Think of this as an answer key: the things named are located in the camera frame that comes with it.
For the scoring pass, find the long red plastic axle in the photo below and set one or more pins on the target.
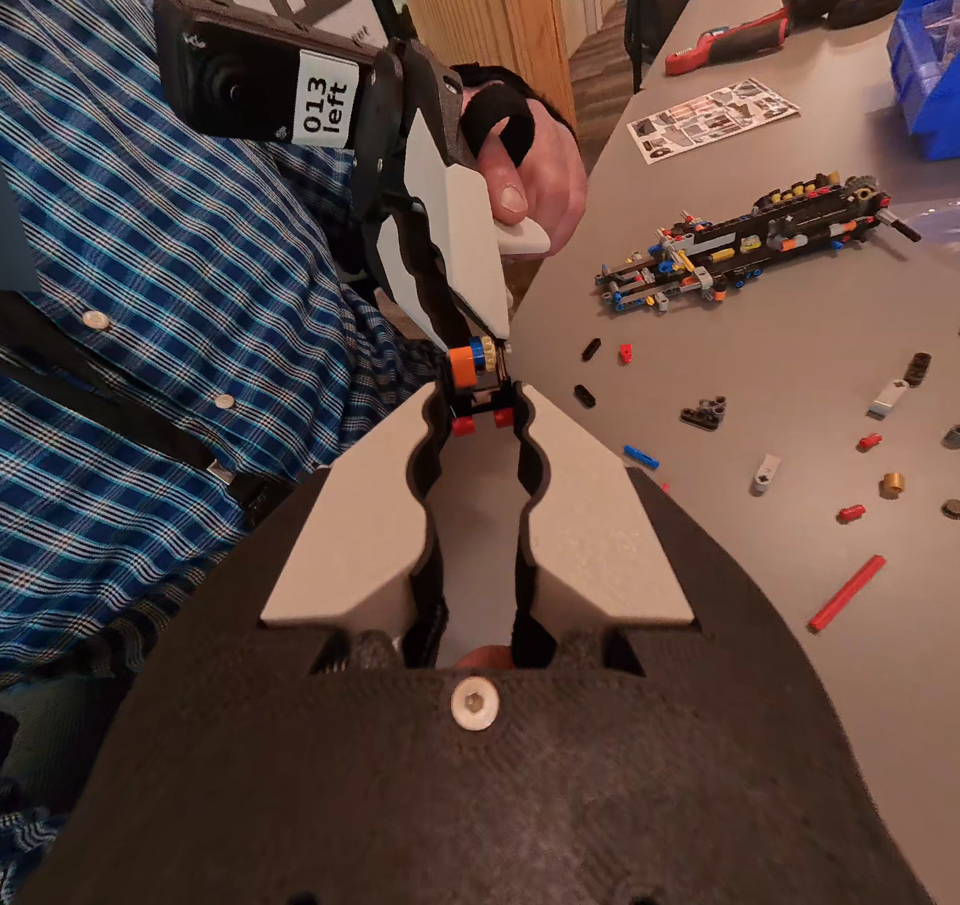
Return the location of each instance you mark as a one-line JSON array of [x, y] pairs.
[[846, 594]]

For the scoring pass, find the blue plastic pin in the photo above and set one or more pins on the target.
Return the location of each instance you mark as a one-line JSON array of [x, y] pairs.
[[641, 457]]

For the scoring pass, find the blue bin with tag sticker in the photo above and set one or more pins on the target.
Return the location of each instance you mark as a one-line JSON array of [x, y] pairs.
[[934, 117]]

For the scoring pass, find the small toy gear subassembly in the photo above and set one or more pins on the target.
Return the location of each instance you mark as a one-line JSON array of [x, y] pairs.
[[463, 365]]

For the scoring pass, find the black short plastic beam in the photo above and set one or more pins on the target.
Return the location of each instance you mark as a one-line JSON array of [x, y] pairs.
[[916, 369]]

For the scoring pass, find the wooden door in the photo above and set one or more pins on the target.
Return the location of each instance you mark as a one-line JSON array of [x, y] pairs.
[[480, 5]]

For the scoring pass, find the black triangular plastic connector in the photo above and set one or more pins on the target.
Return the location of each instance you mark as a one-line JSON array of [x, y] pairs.
[[701, 416]]

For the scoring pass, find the black plastic pin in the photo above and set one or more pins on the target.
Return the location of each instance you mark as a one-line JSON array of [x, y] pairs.
[[591, 349], [585, 396]]

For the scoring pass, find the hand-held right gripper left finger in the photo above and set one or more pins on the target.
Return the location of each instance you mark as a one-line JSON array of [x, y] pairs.
[[352, 545]]

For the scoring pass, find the red black hand tool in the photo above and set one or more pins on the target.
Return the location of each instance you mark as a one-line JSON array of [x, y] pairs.
[[739, 42]]

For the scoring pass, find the person's blue plaid shirt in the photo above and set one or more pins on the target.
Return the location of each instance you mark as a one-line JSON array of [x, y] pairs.
[[187, 282]]

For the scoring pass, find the toy car chassis assembly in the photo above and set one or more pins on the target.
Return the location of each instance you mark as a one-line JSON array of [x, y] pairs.
[[750, 241]]

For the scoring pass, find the tan plastic bush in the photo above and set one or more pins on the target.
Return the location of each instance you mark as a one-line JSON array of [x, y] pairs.
[[892, 485]]

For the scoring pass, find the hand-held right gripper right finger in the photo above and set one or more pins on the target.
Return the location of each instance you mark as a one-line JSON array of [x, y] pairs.
[[600, 545]]

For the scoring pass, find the printed sticker sheet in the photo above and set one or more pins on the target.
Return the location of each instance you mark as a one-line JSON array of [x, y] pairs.
[[712, 121]]

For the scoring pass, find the white short plastic beam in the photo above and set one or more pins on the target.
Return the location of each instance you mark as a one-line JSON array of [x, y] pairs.
[[887, 399]]

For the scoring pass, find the person's left hand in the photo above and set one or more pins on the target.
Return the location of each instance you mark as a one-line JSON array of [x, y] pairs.
[[559, 185]]

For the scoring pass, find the dark round plastic piece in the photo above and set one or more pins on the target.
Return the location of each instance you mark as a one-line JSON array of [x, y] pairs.
[[952, 509], [953, 437]]

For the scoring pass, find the pile of clear parts bags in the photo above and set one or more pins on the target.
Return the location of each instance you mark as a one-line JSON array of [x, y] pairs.
[[934, 35]]

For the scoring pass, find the black office chair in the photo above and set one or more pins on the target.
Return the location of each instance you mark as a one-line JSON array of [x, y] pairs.
[[652, 5]]

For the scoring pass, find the light grey plastic connector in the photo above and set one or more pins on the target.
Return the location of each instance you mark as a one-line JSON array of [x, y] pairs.
[[765, 474]]

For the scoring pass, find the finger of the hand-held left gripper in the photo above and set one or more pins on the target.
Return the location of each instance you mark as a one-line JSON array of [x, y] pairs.
[[465, 245], [397, 275]]

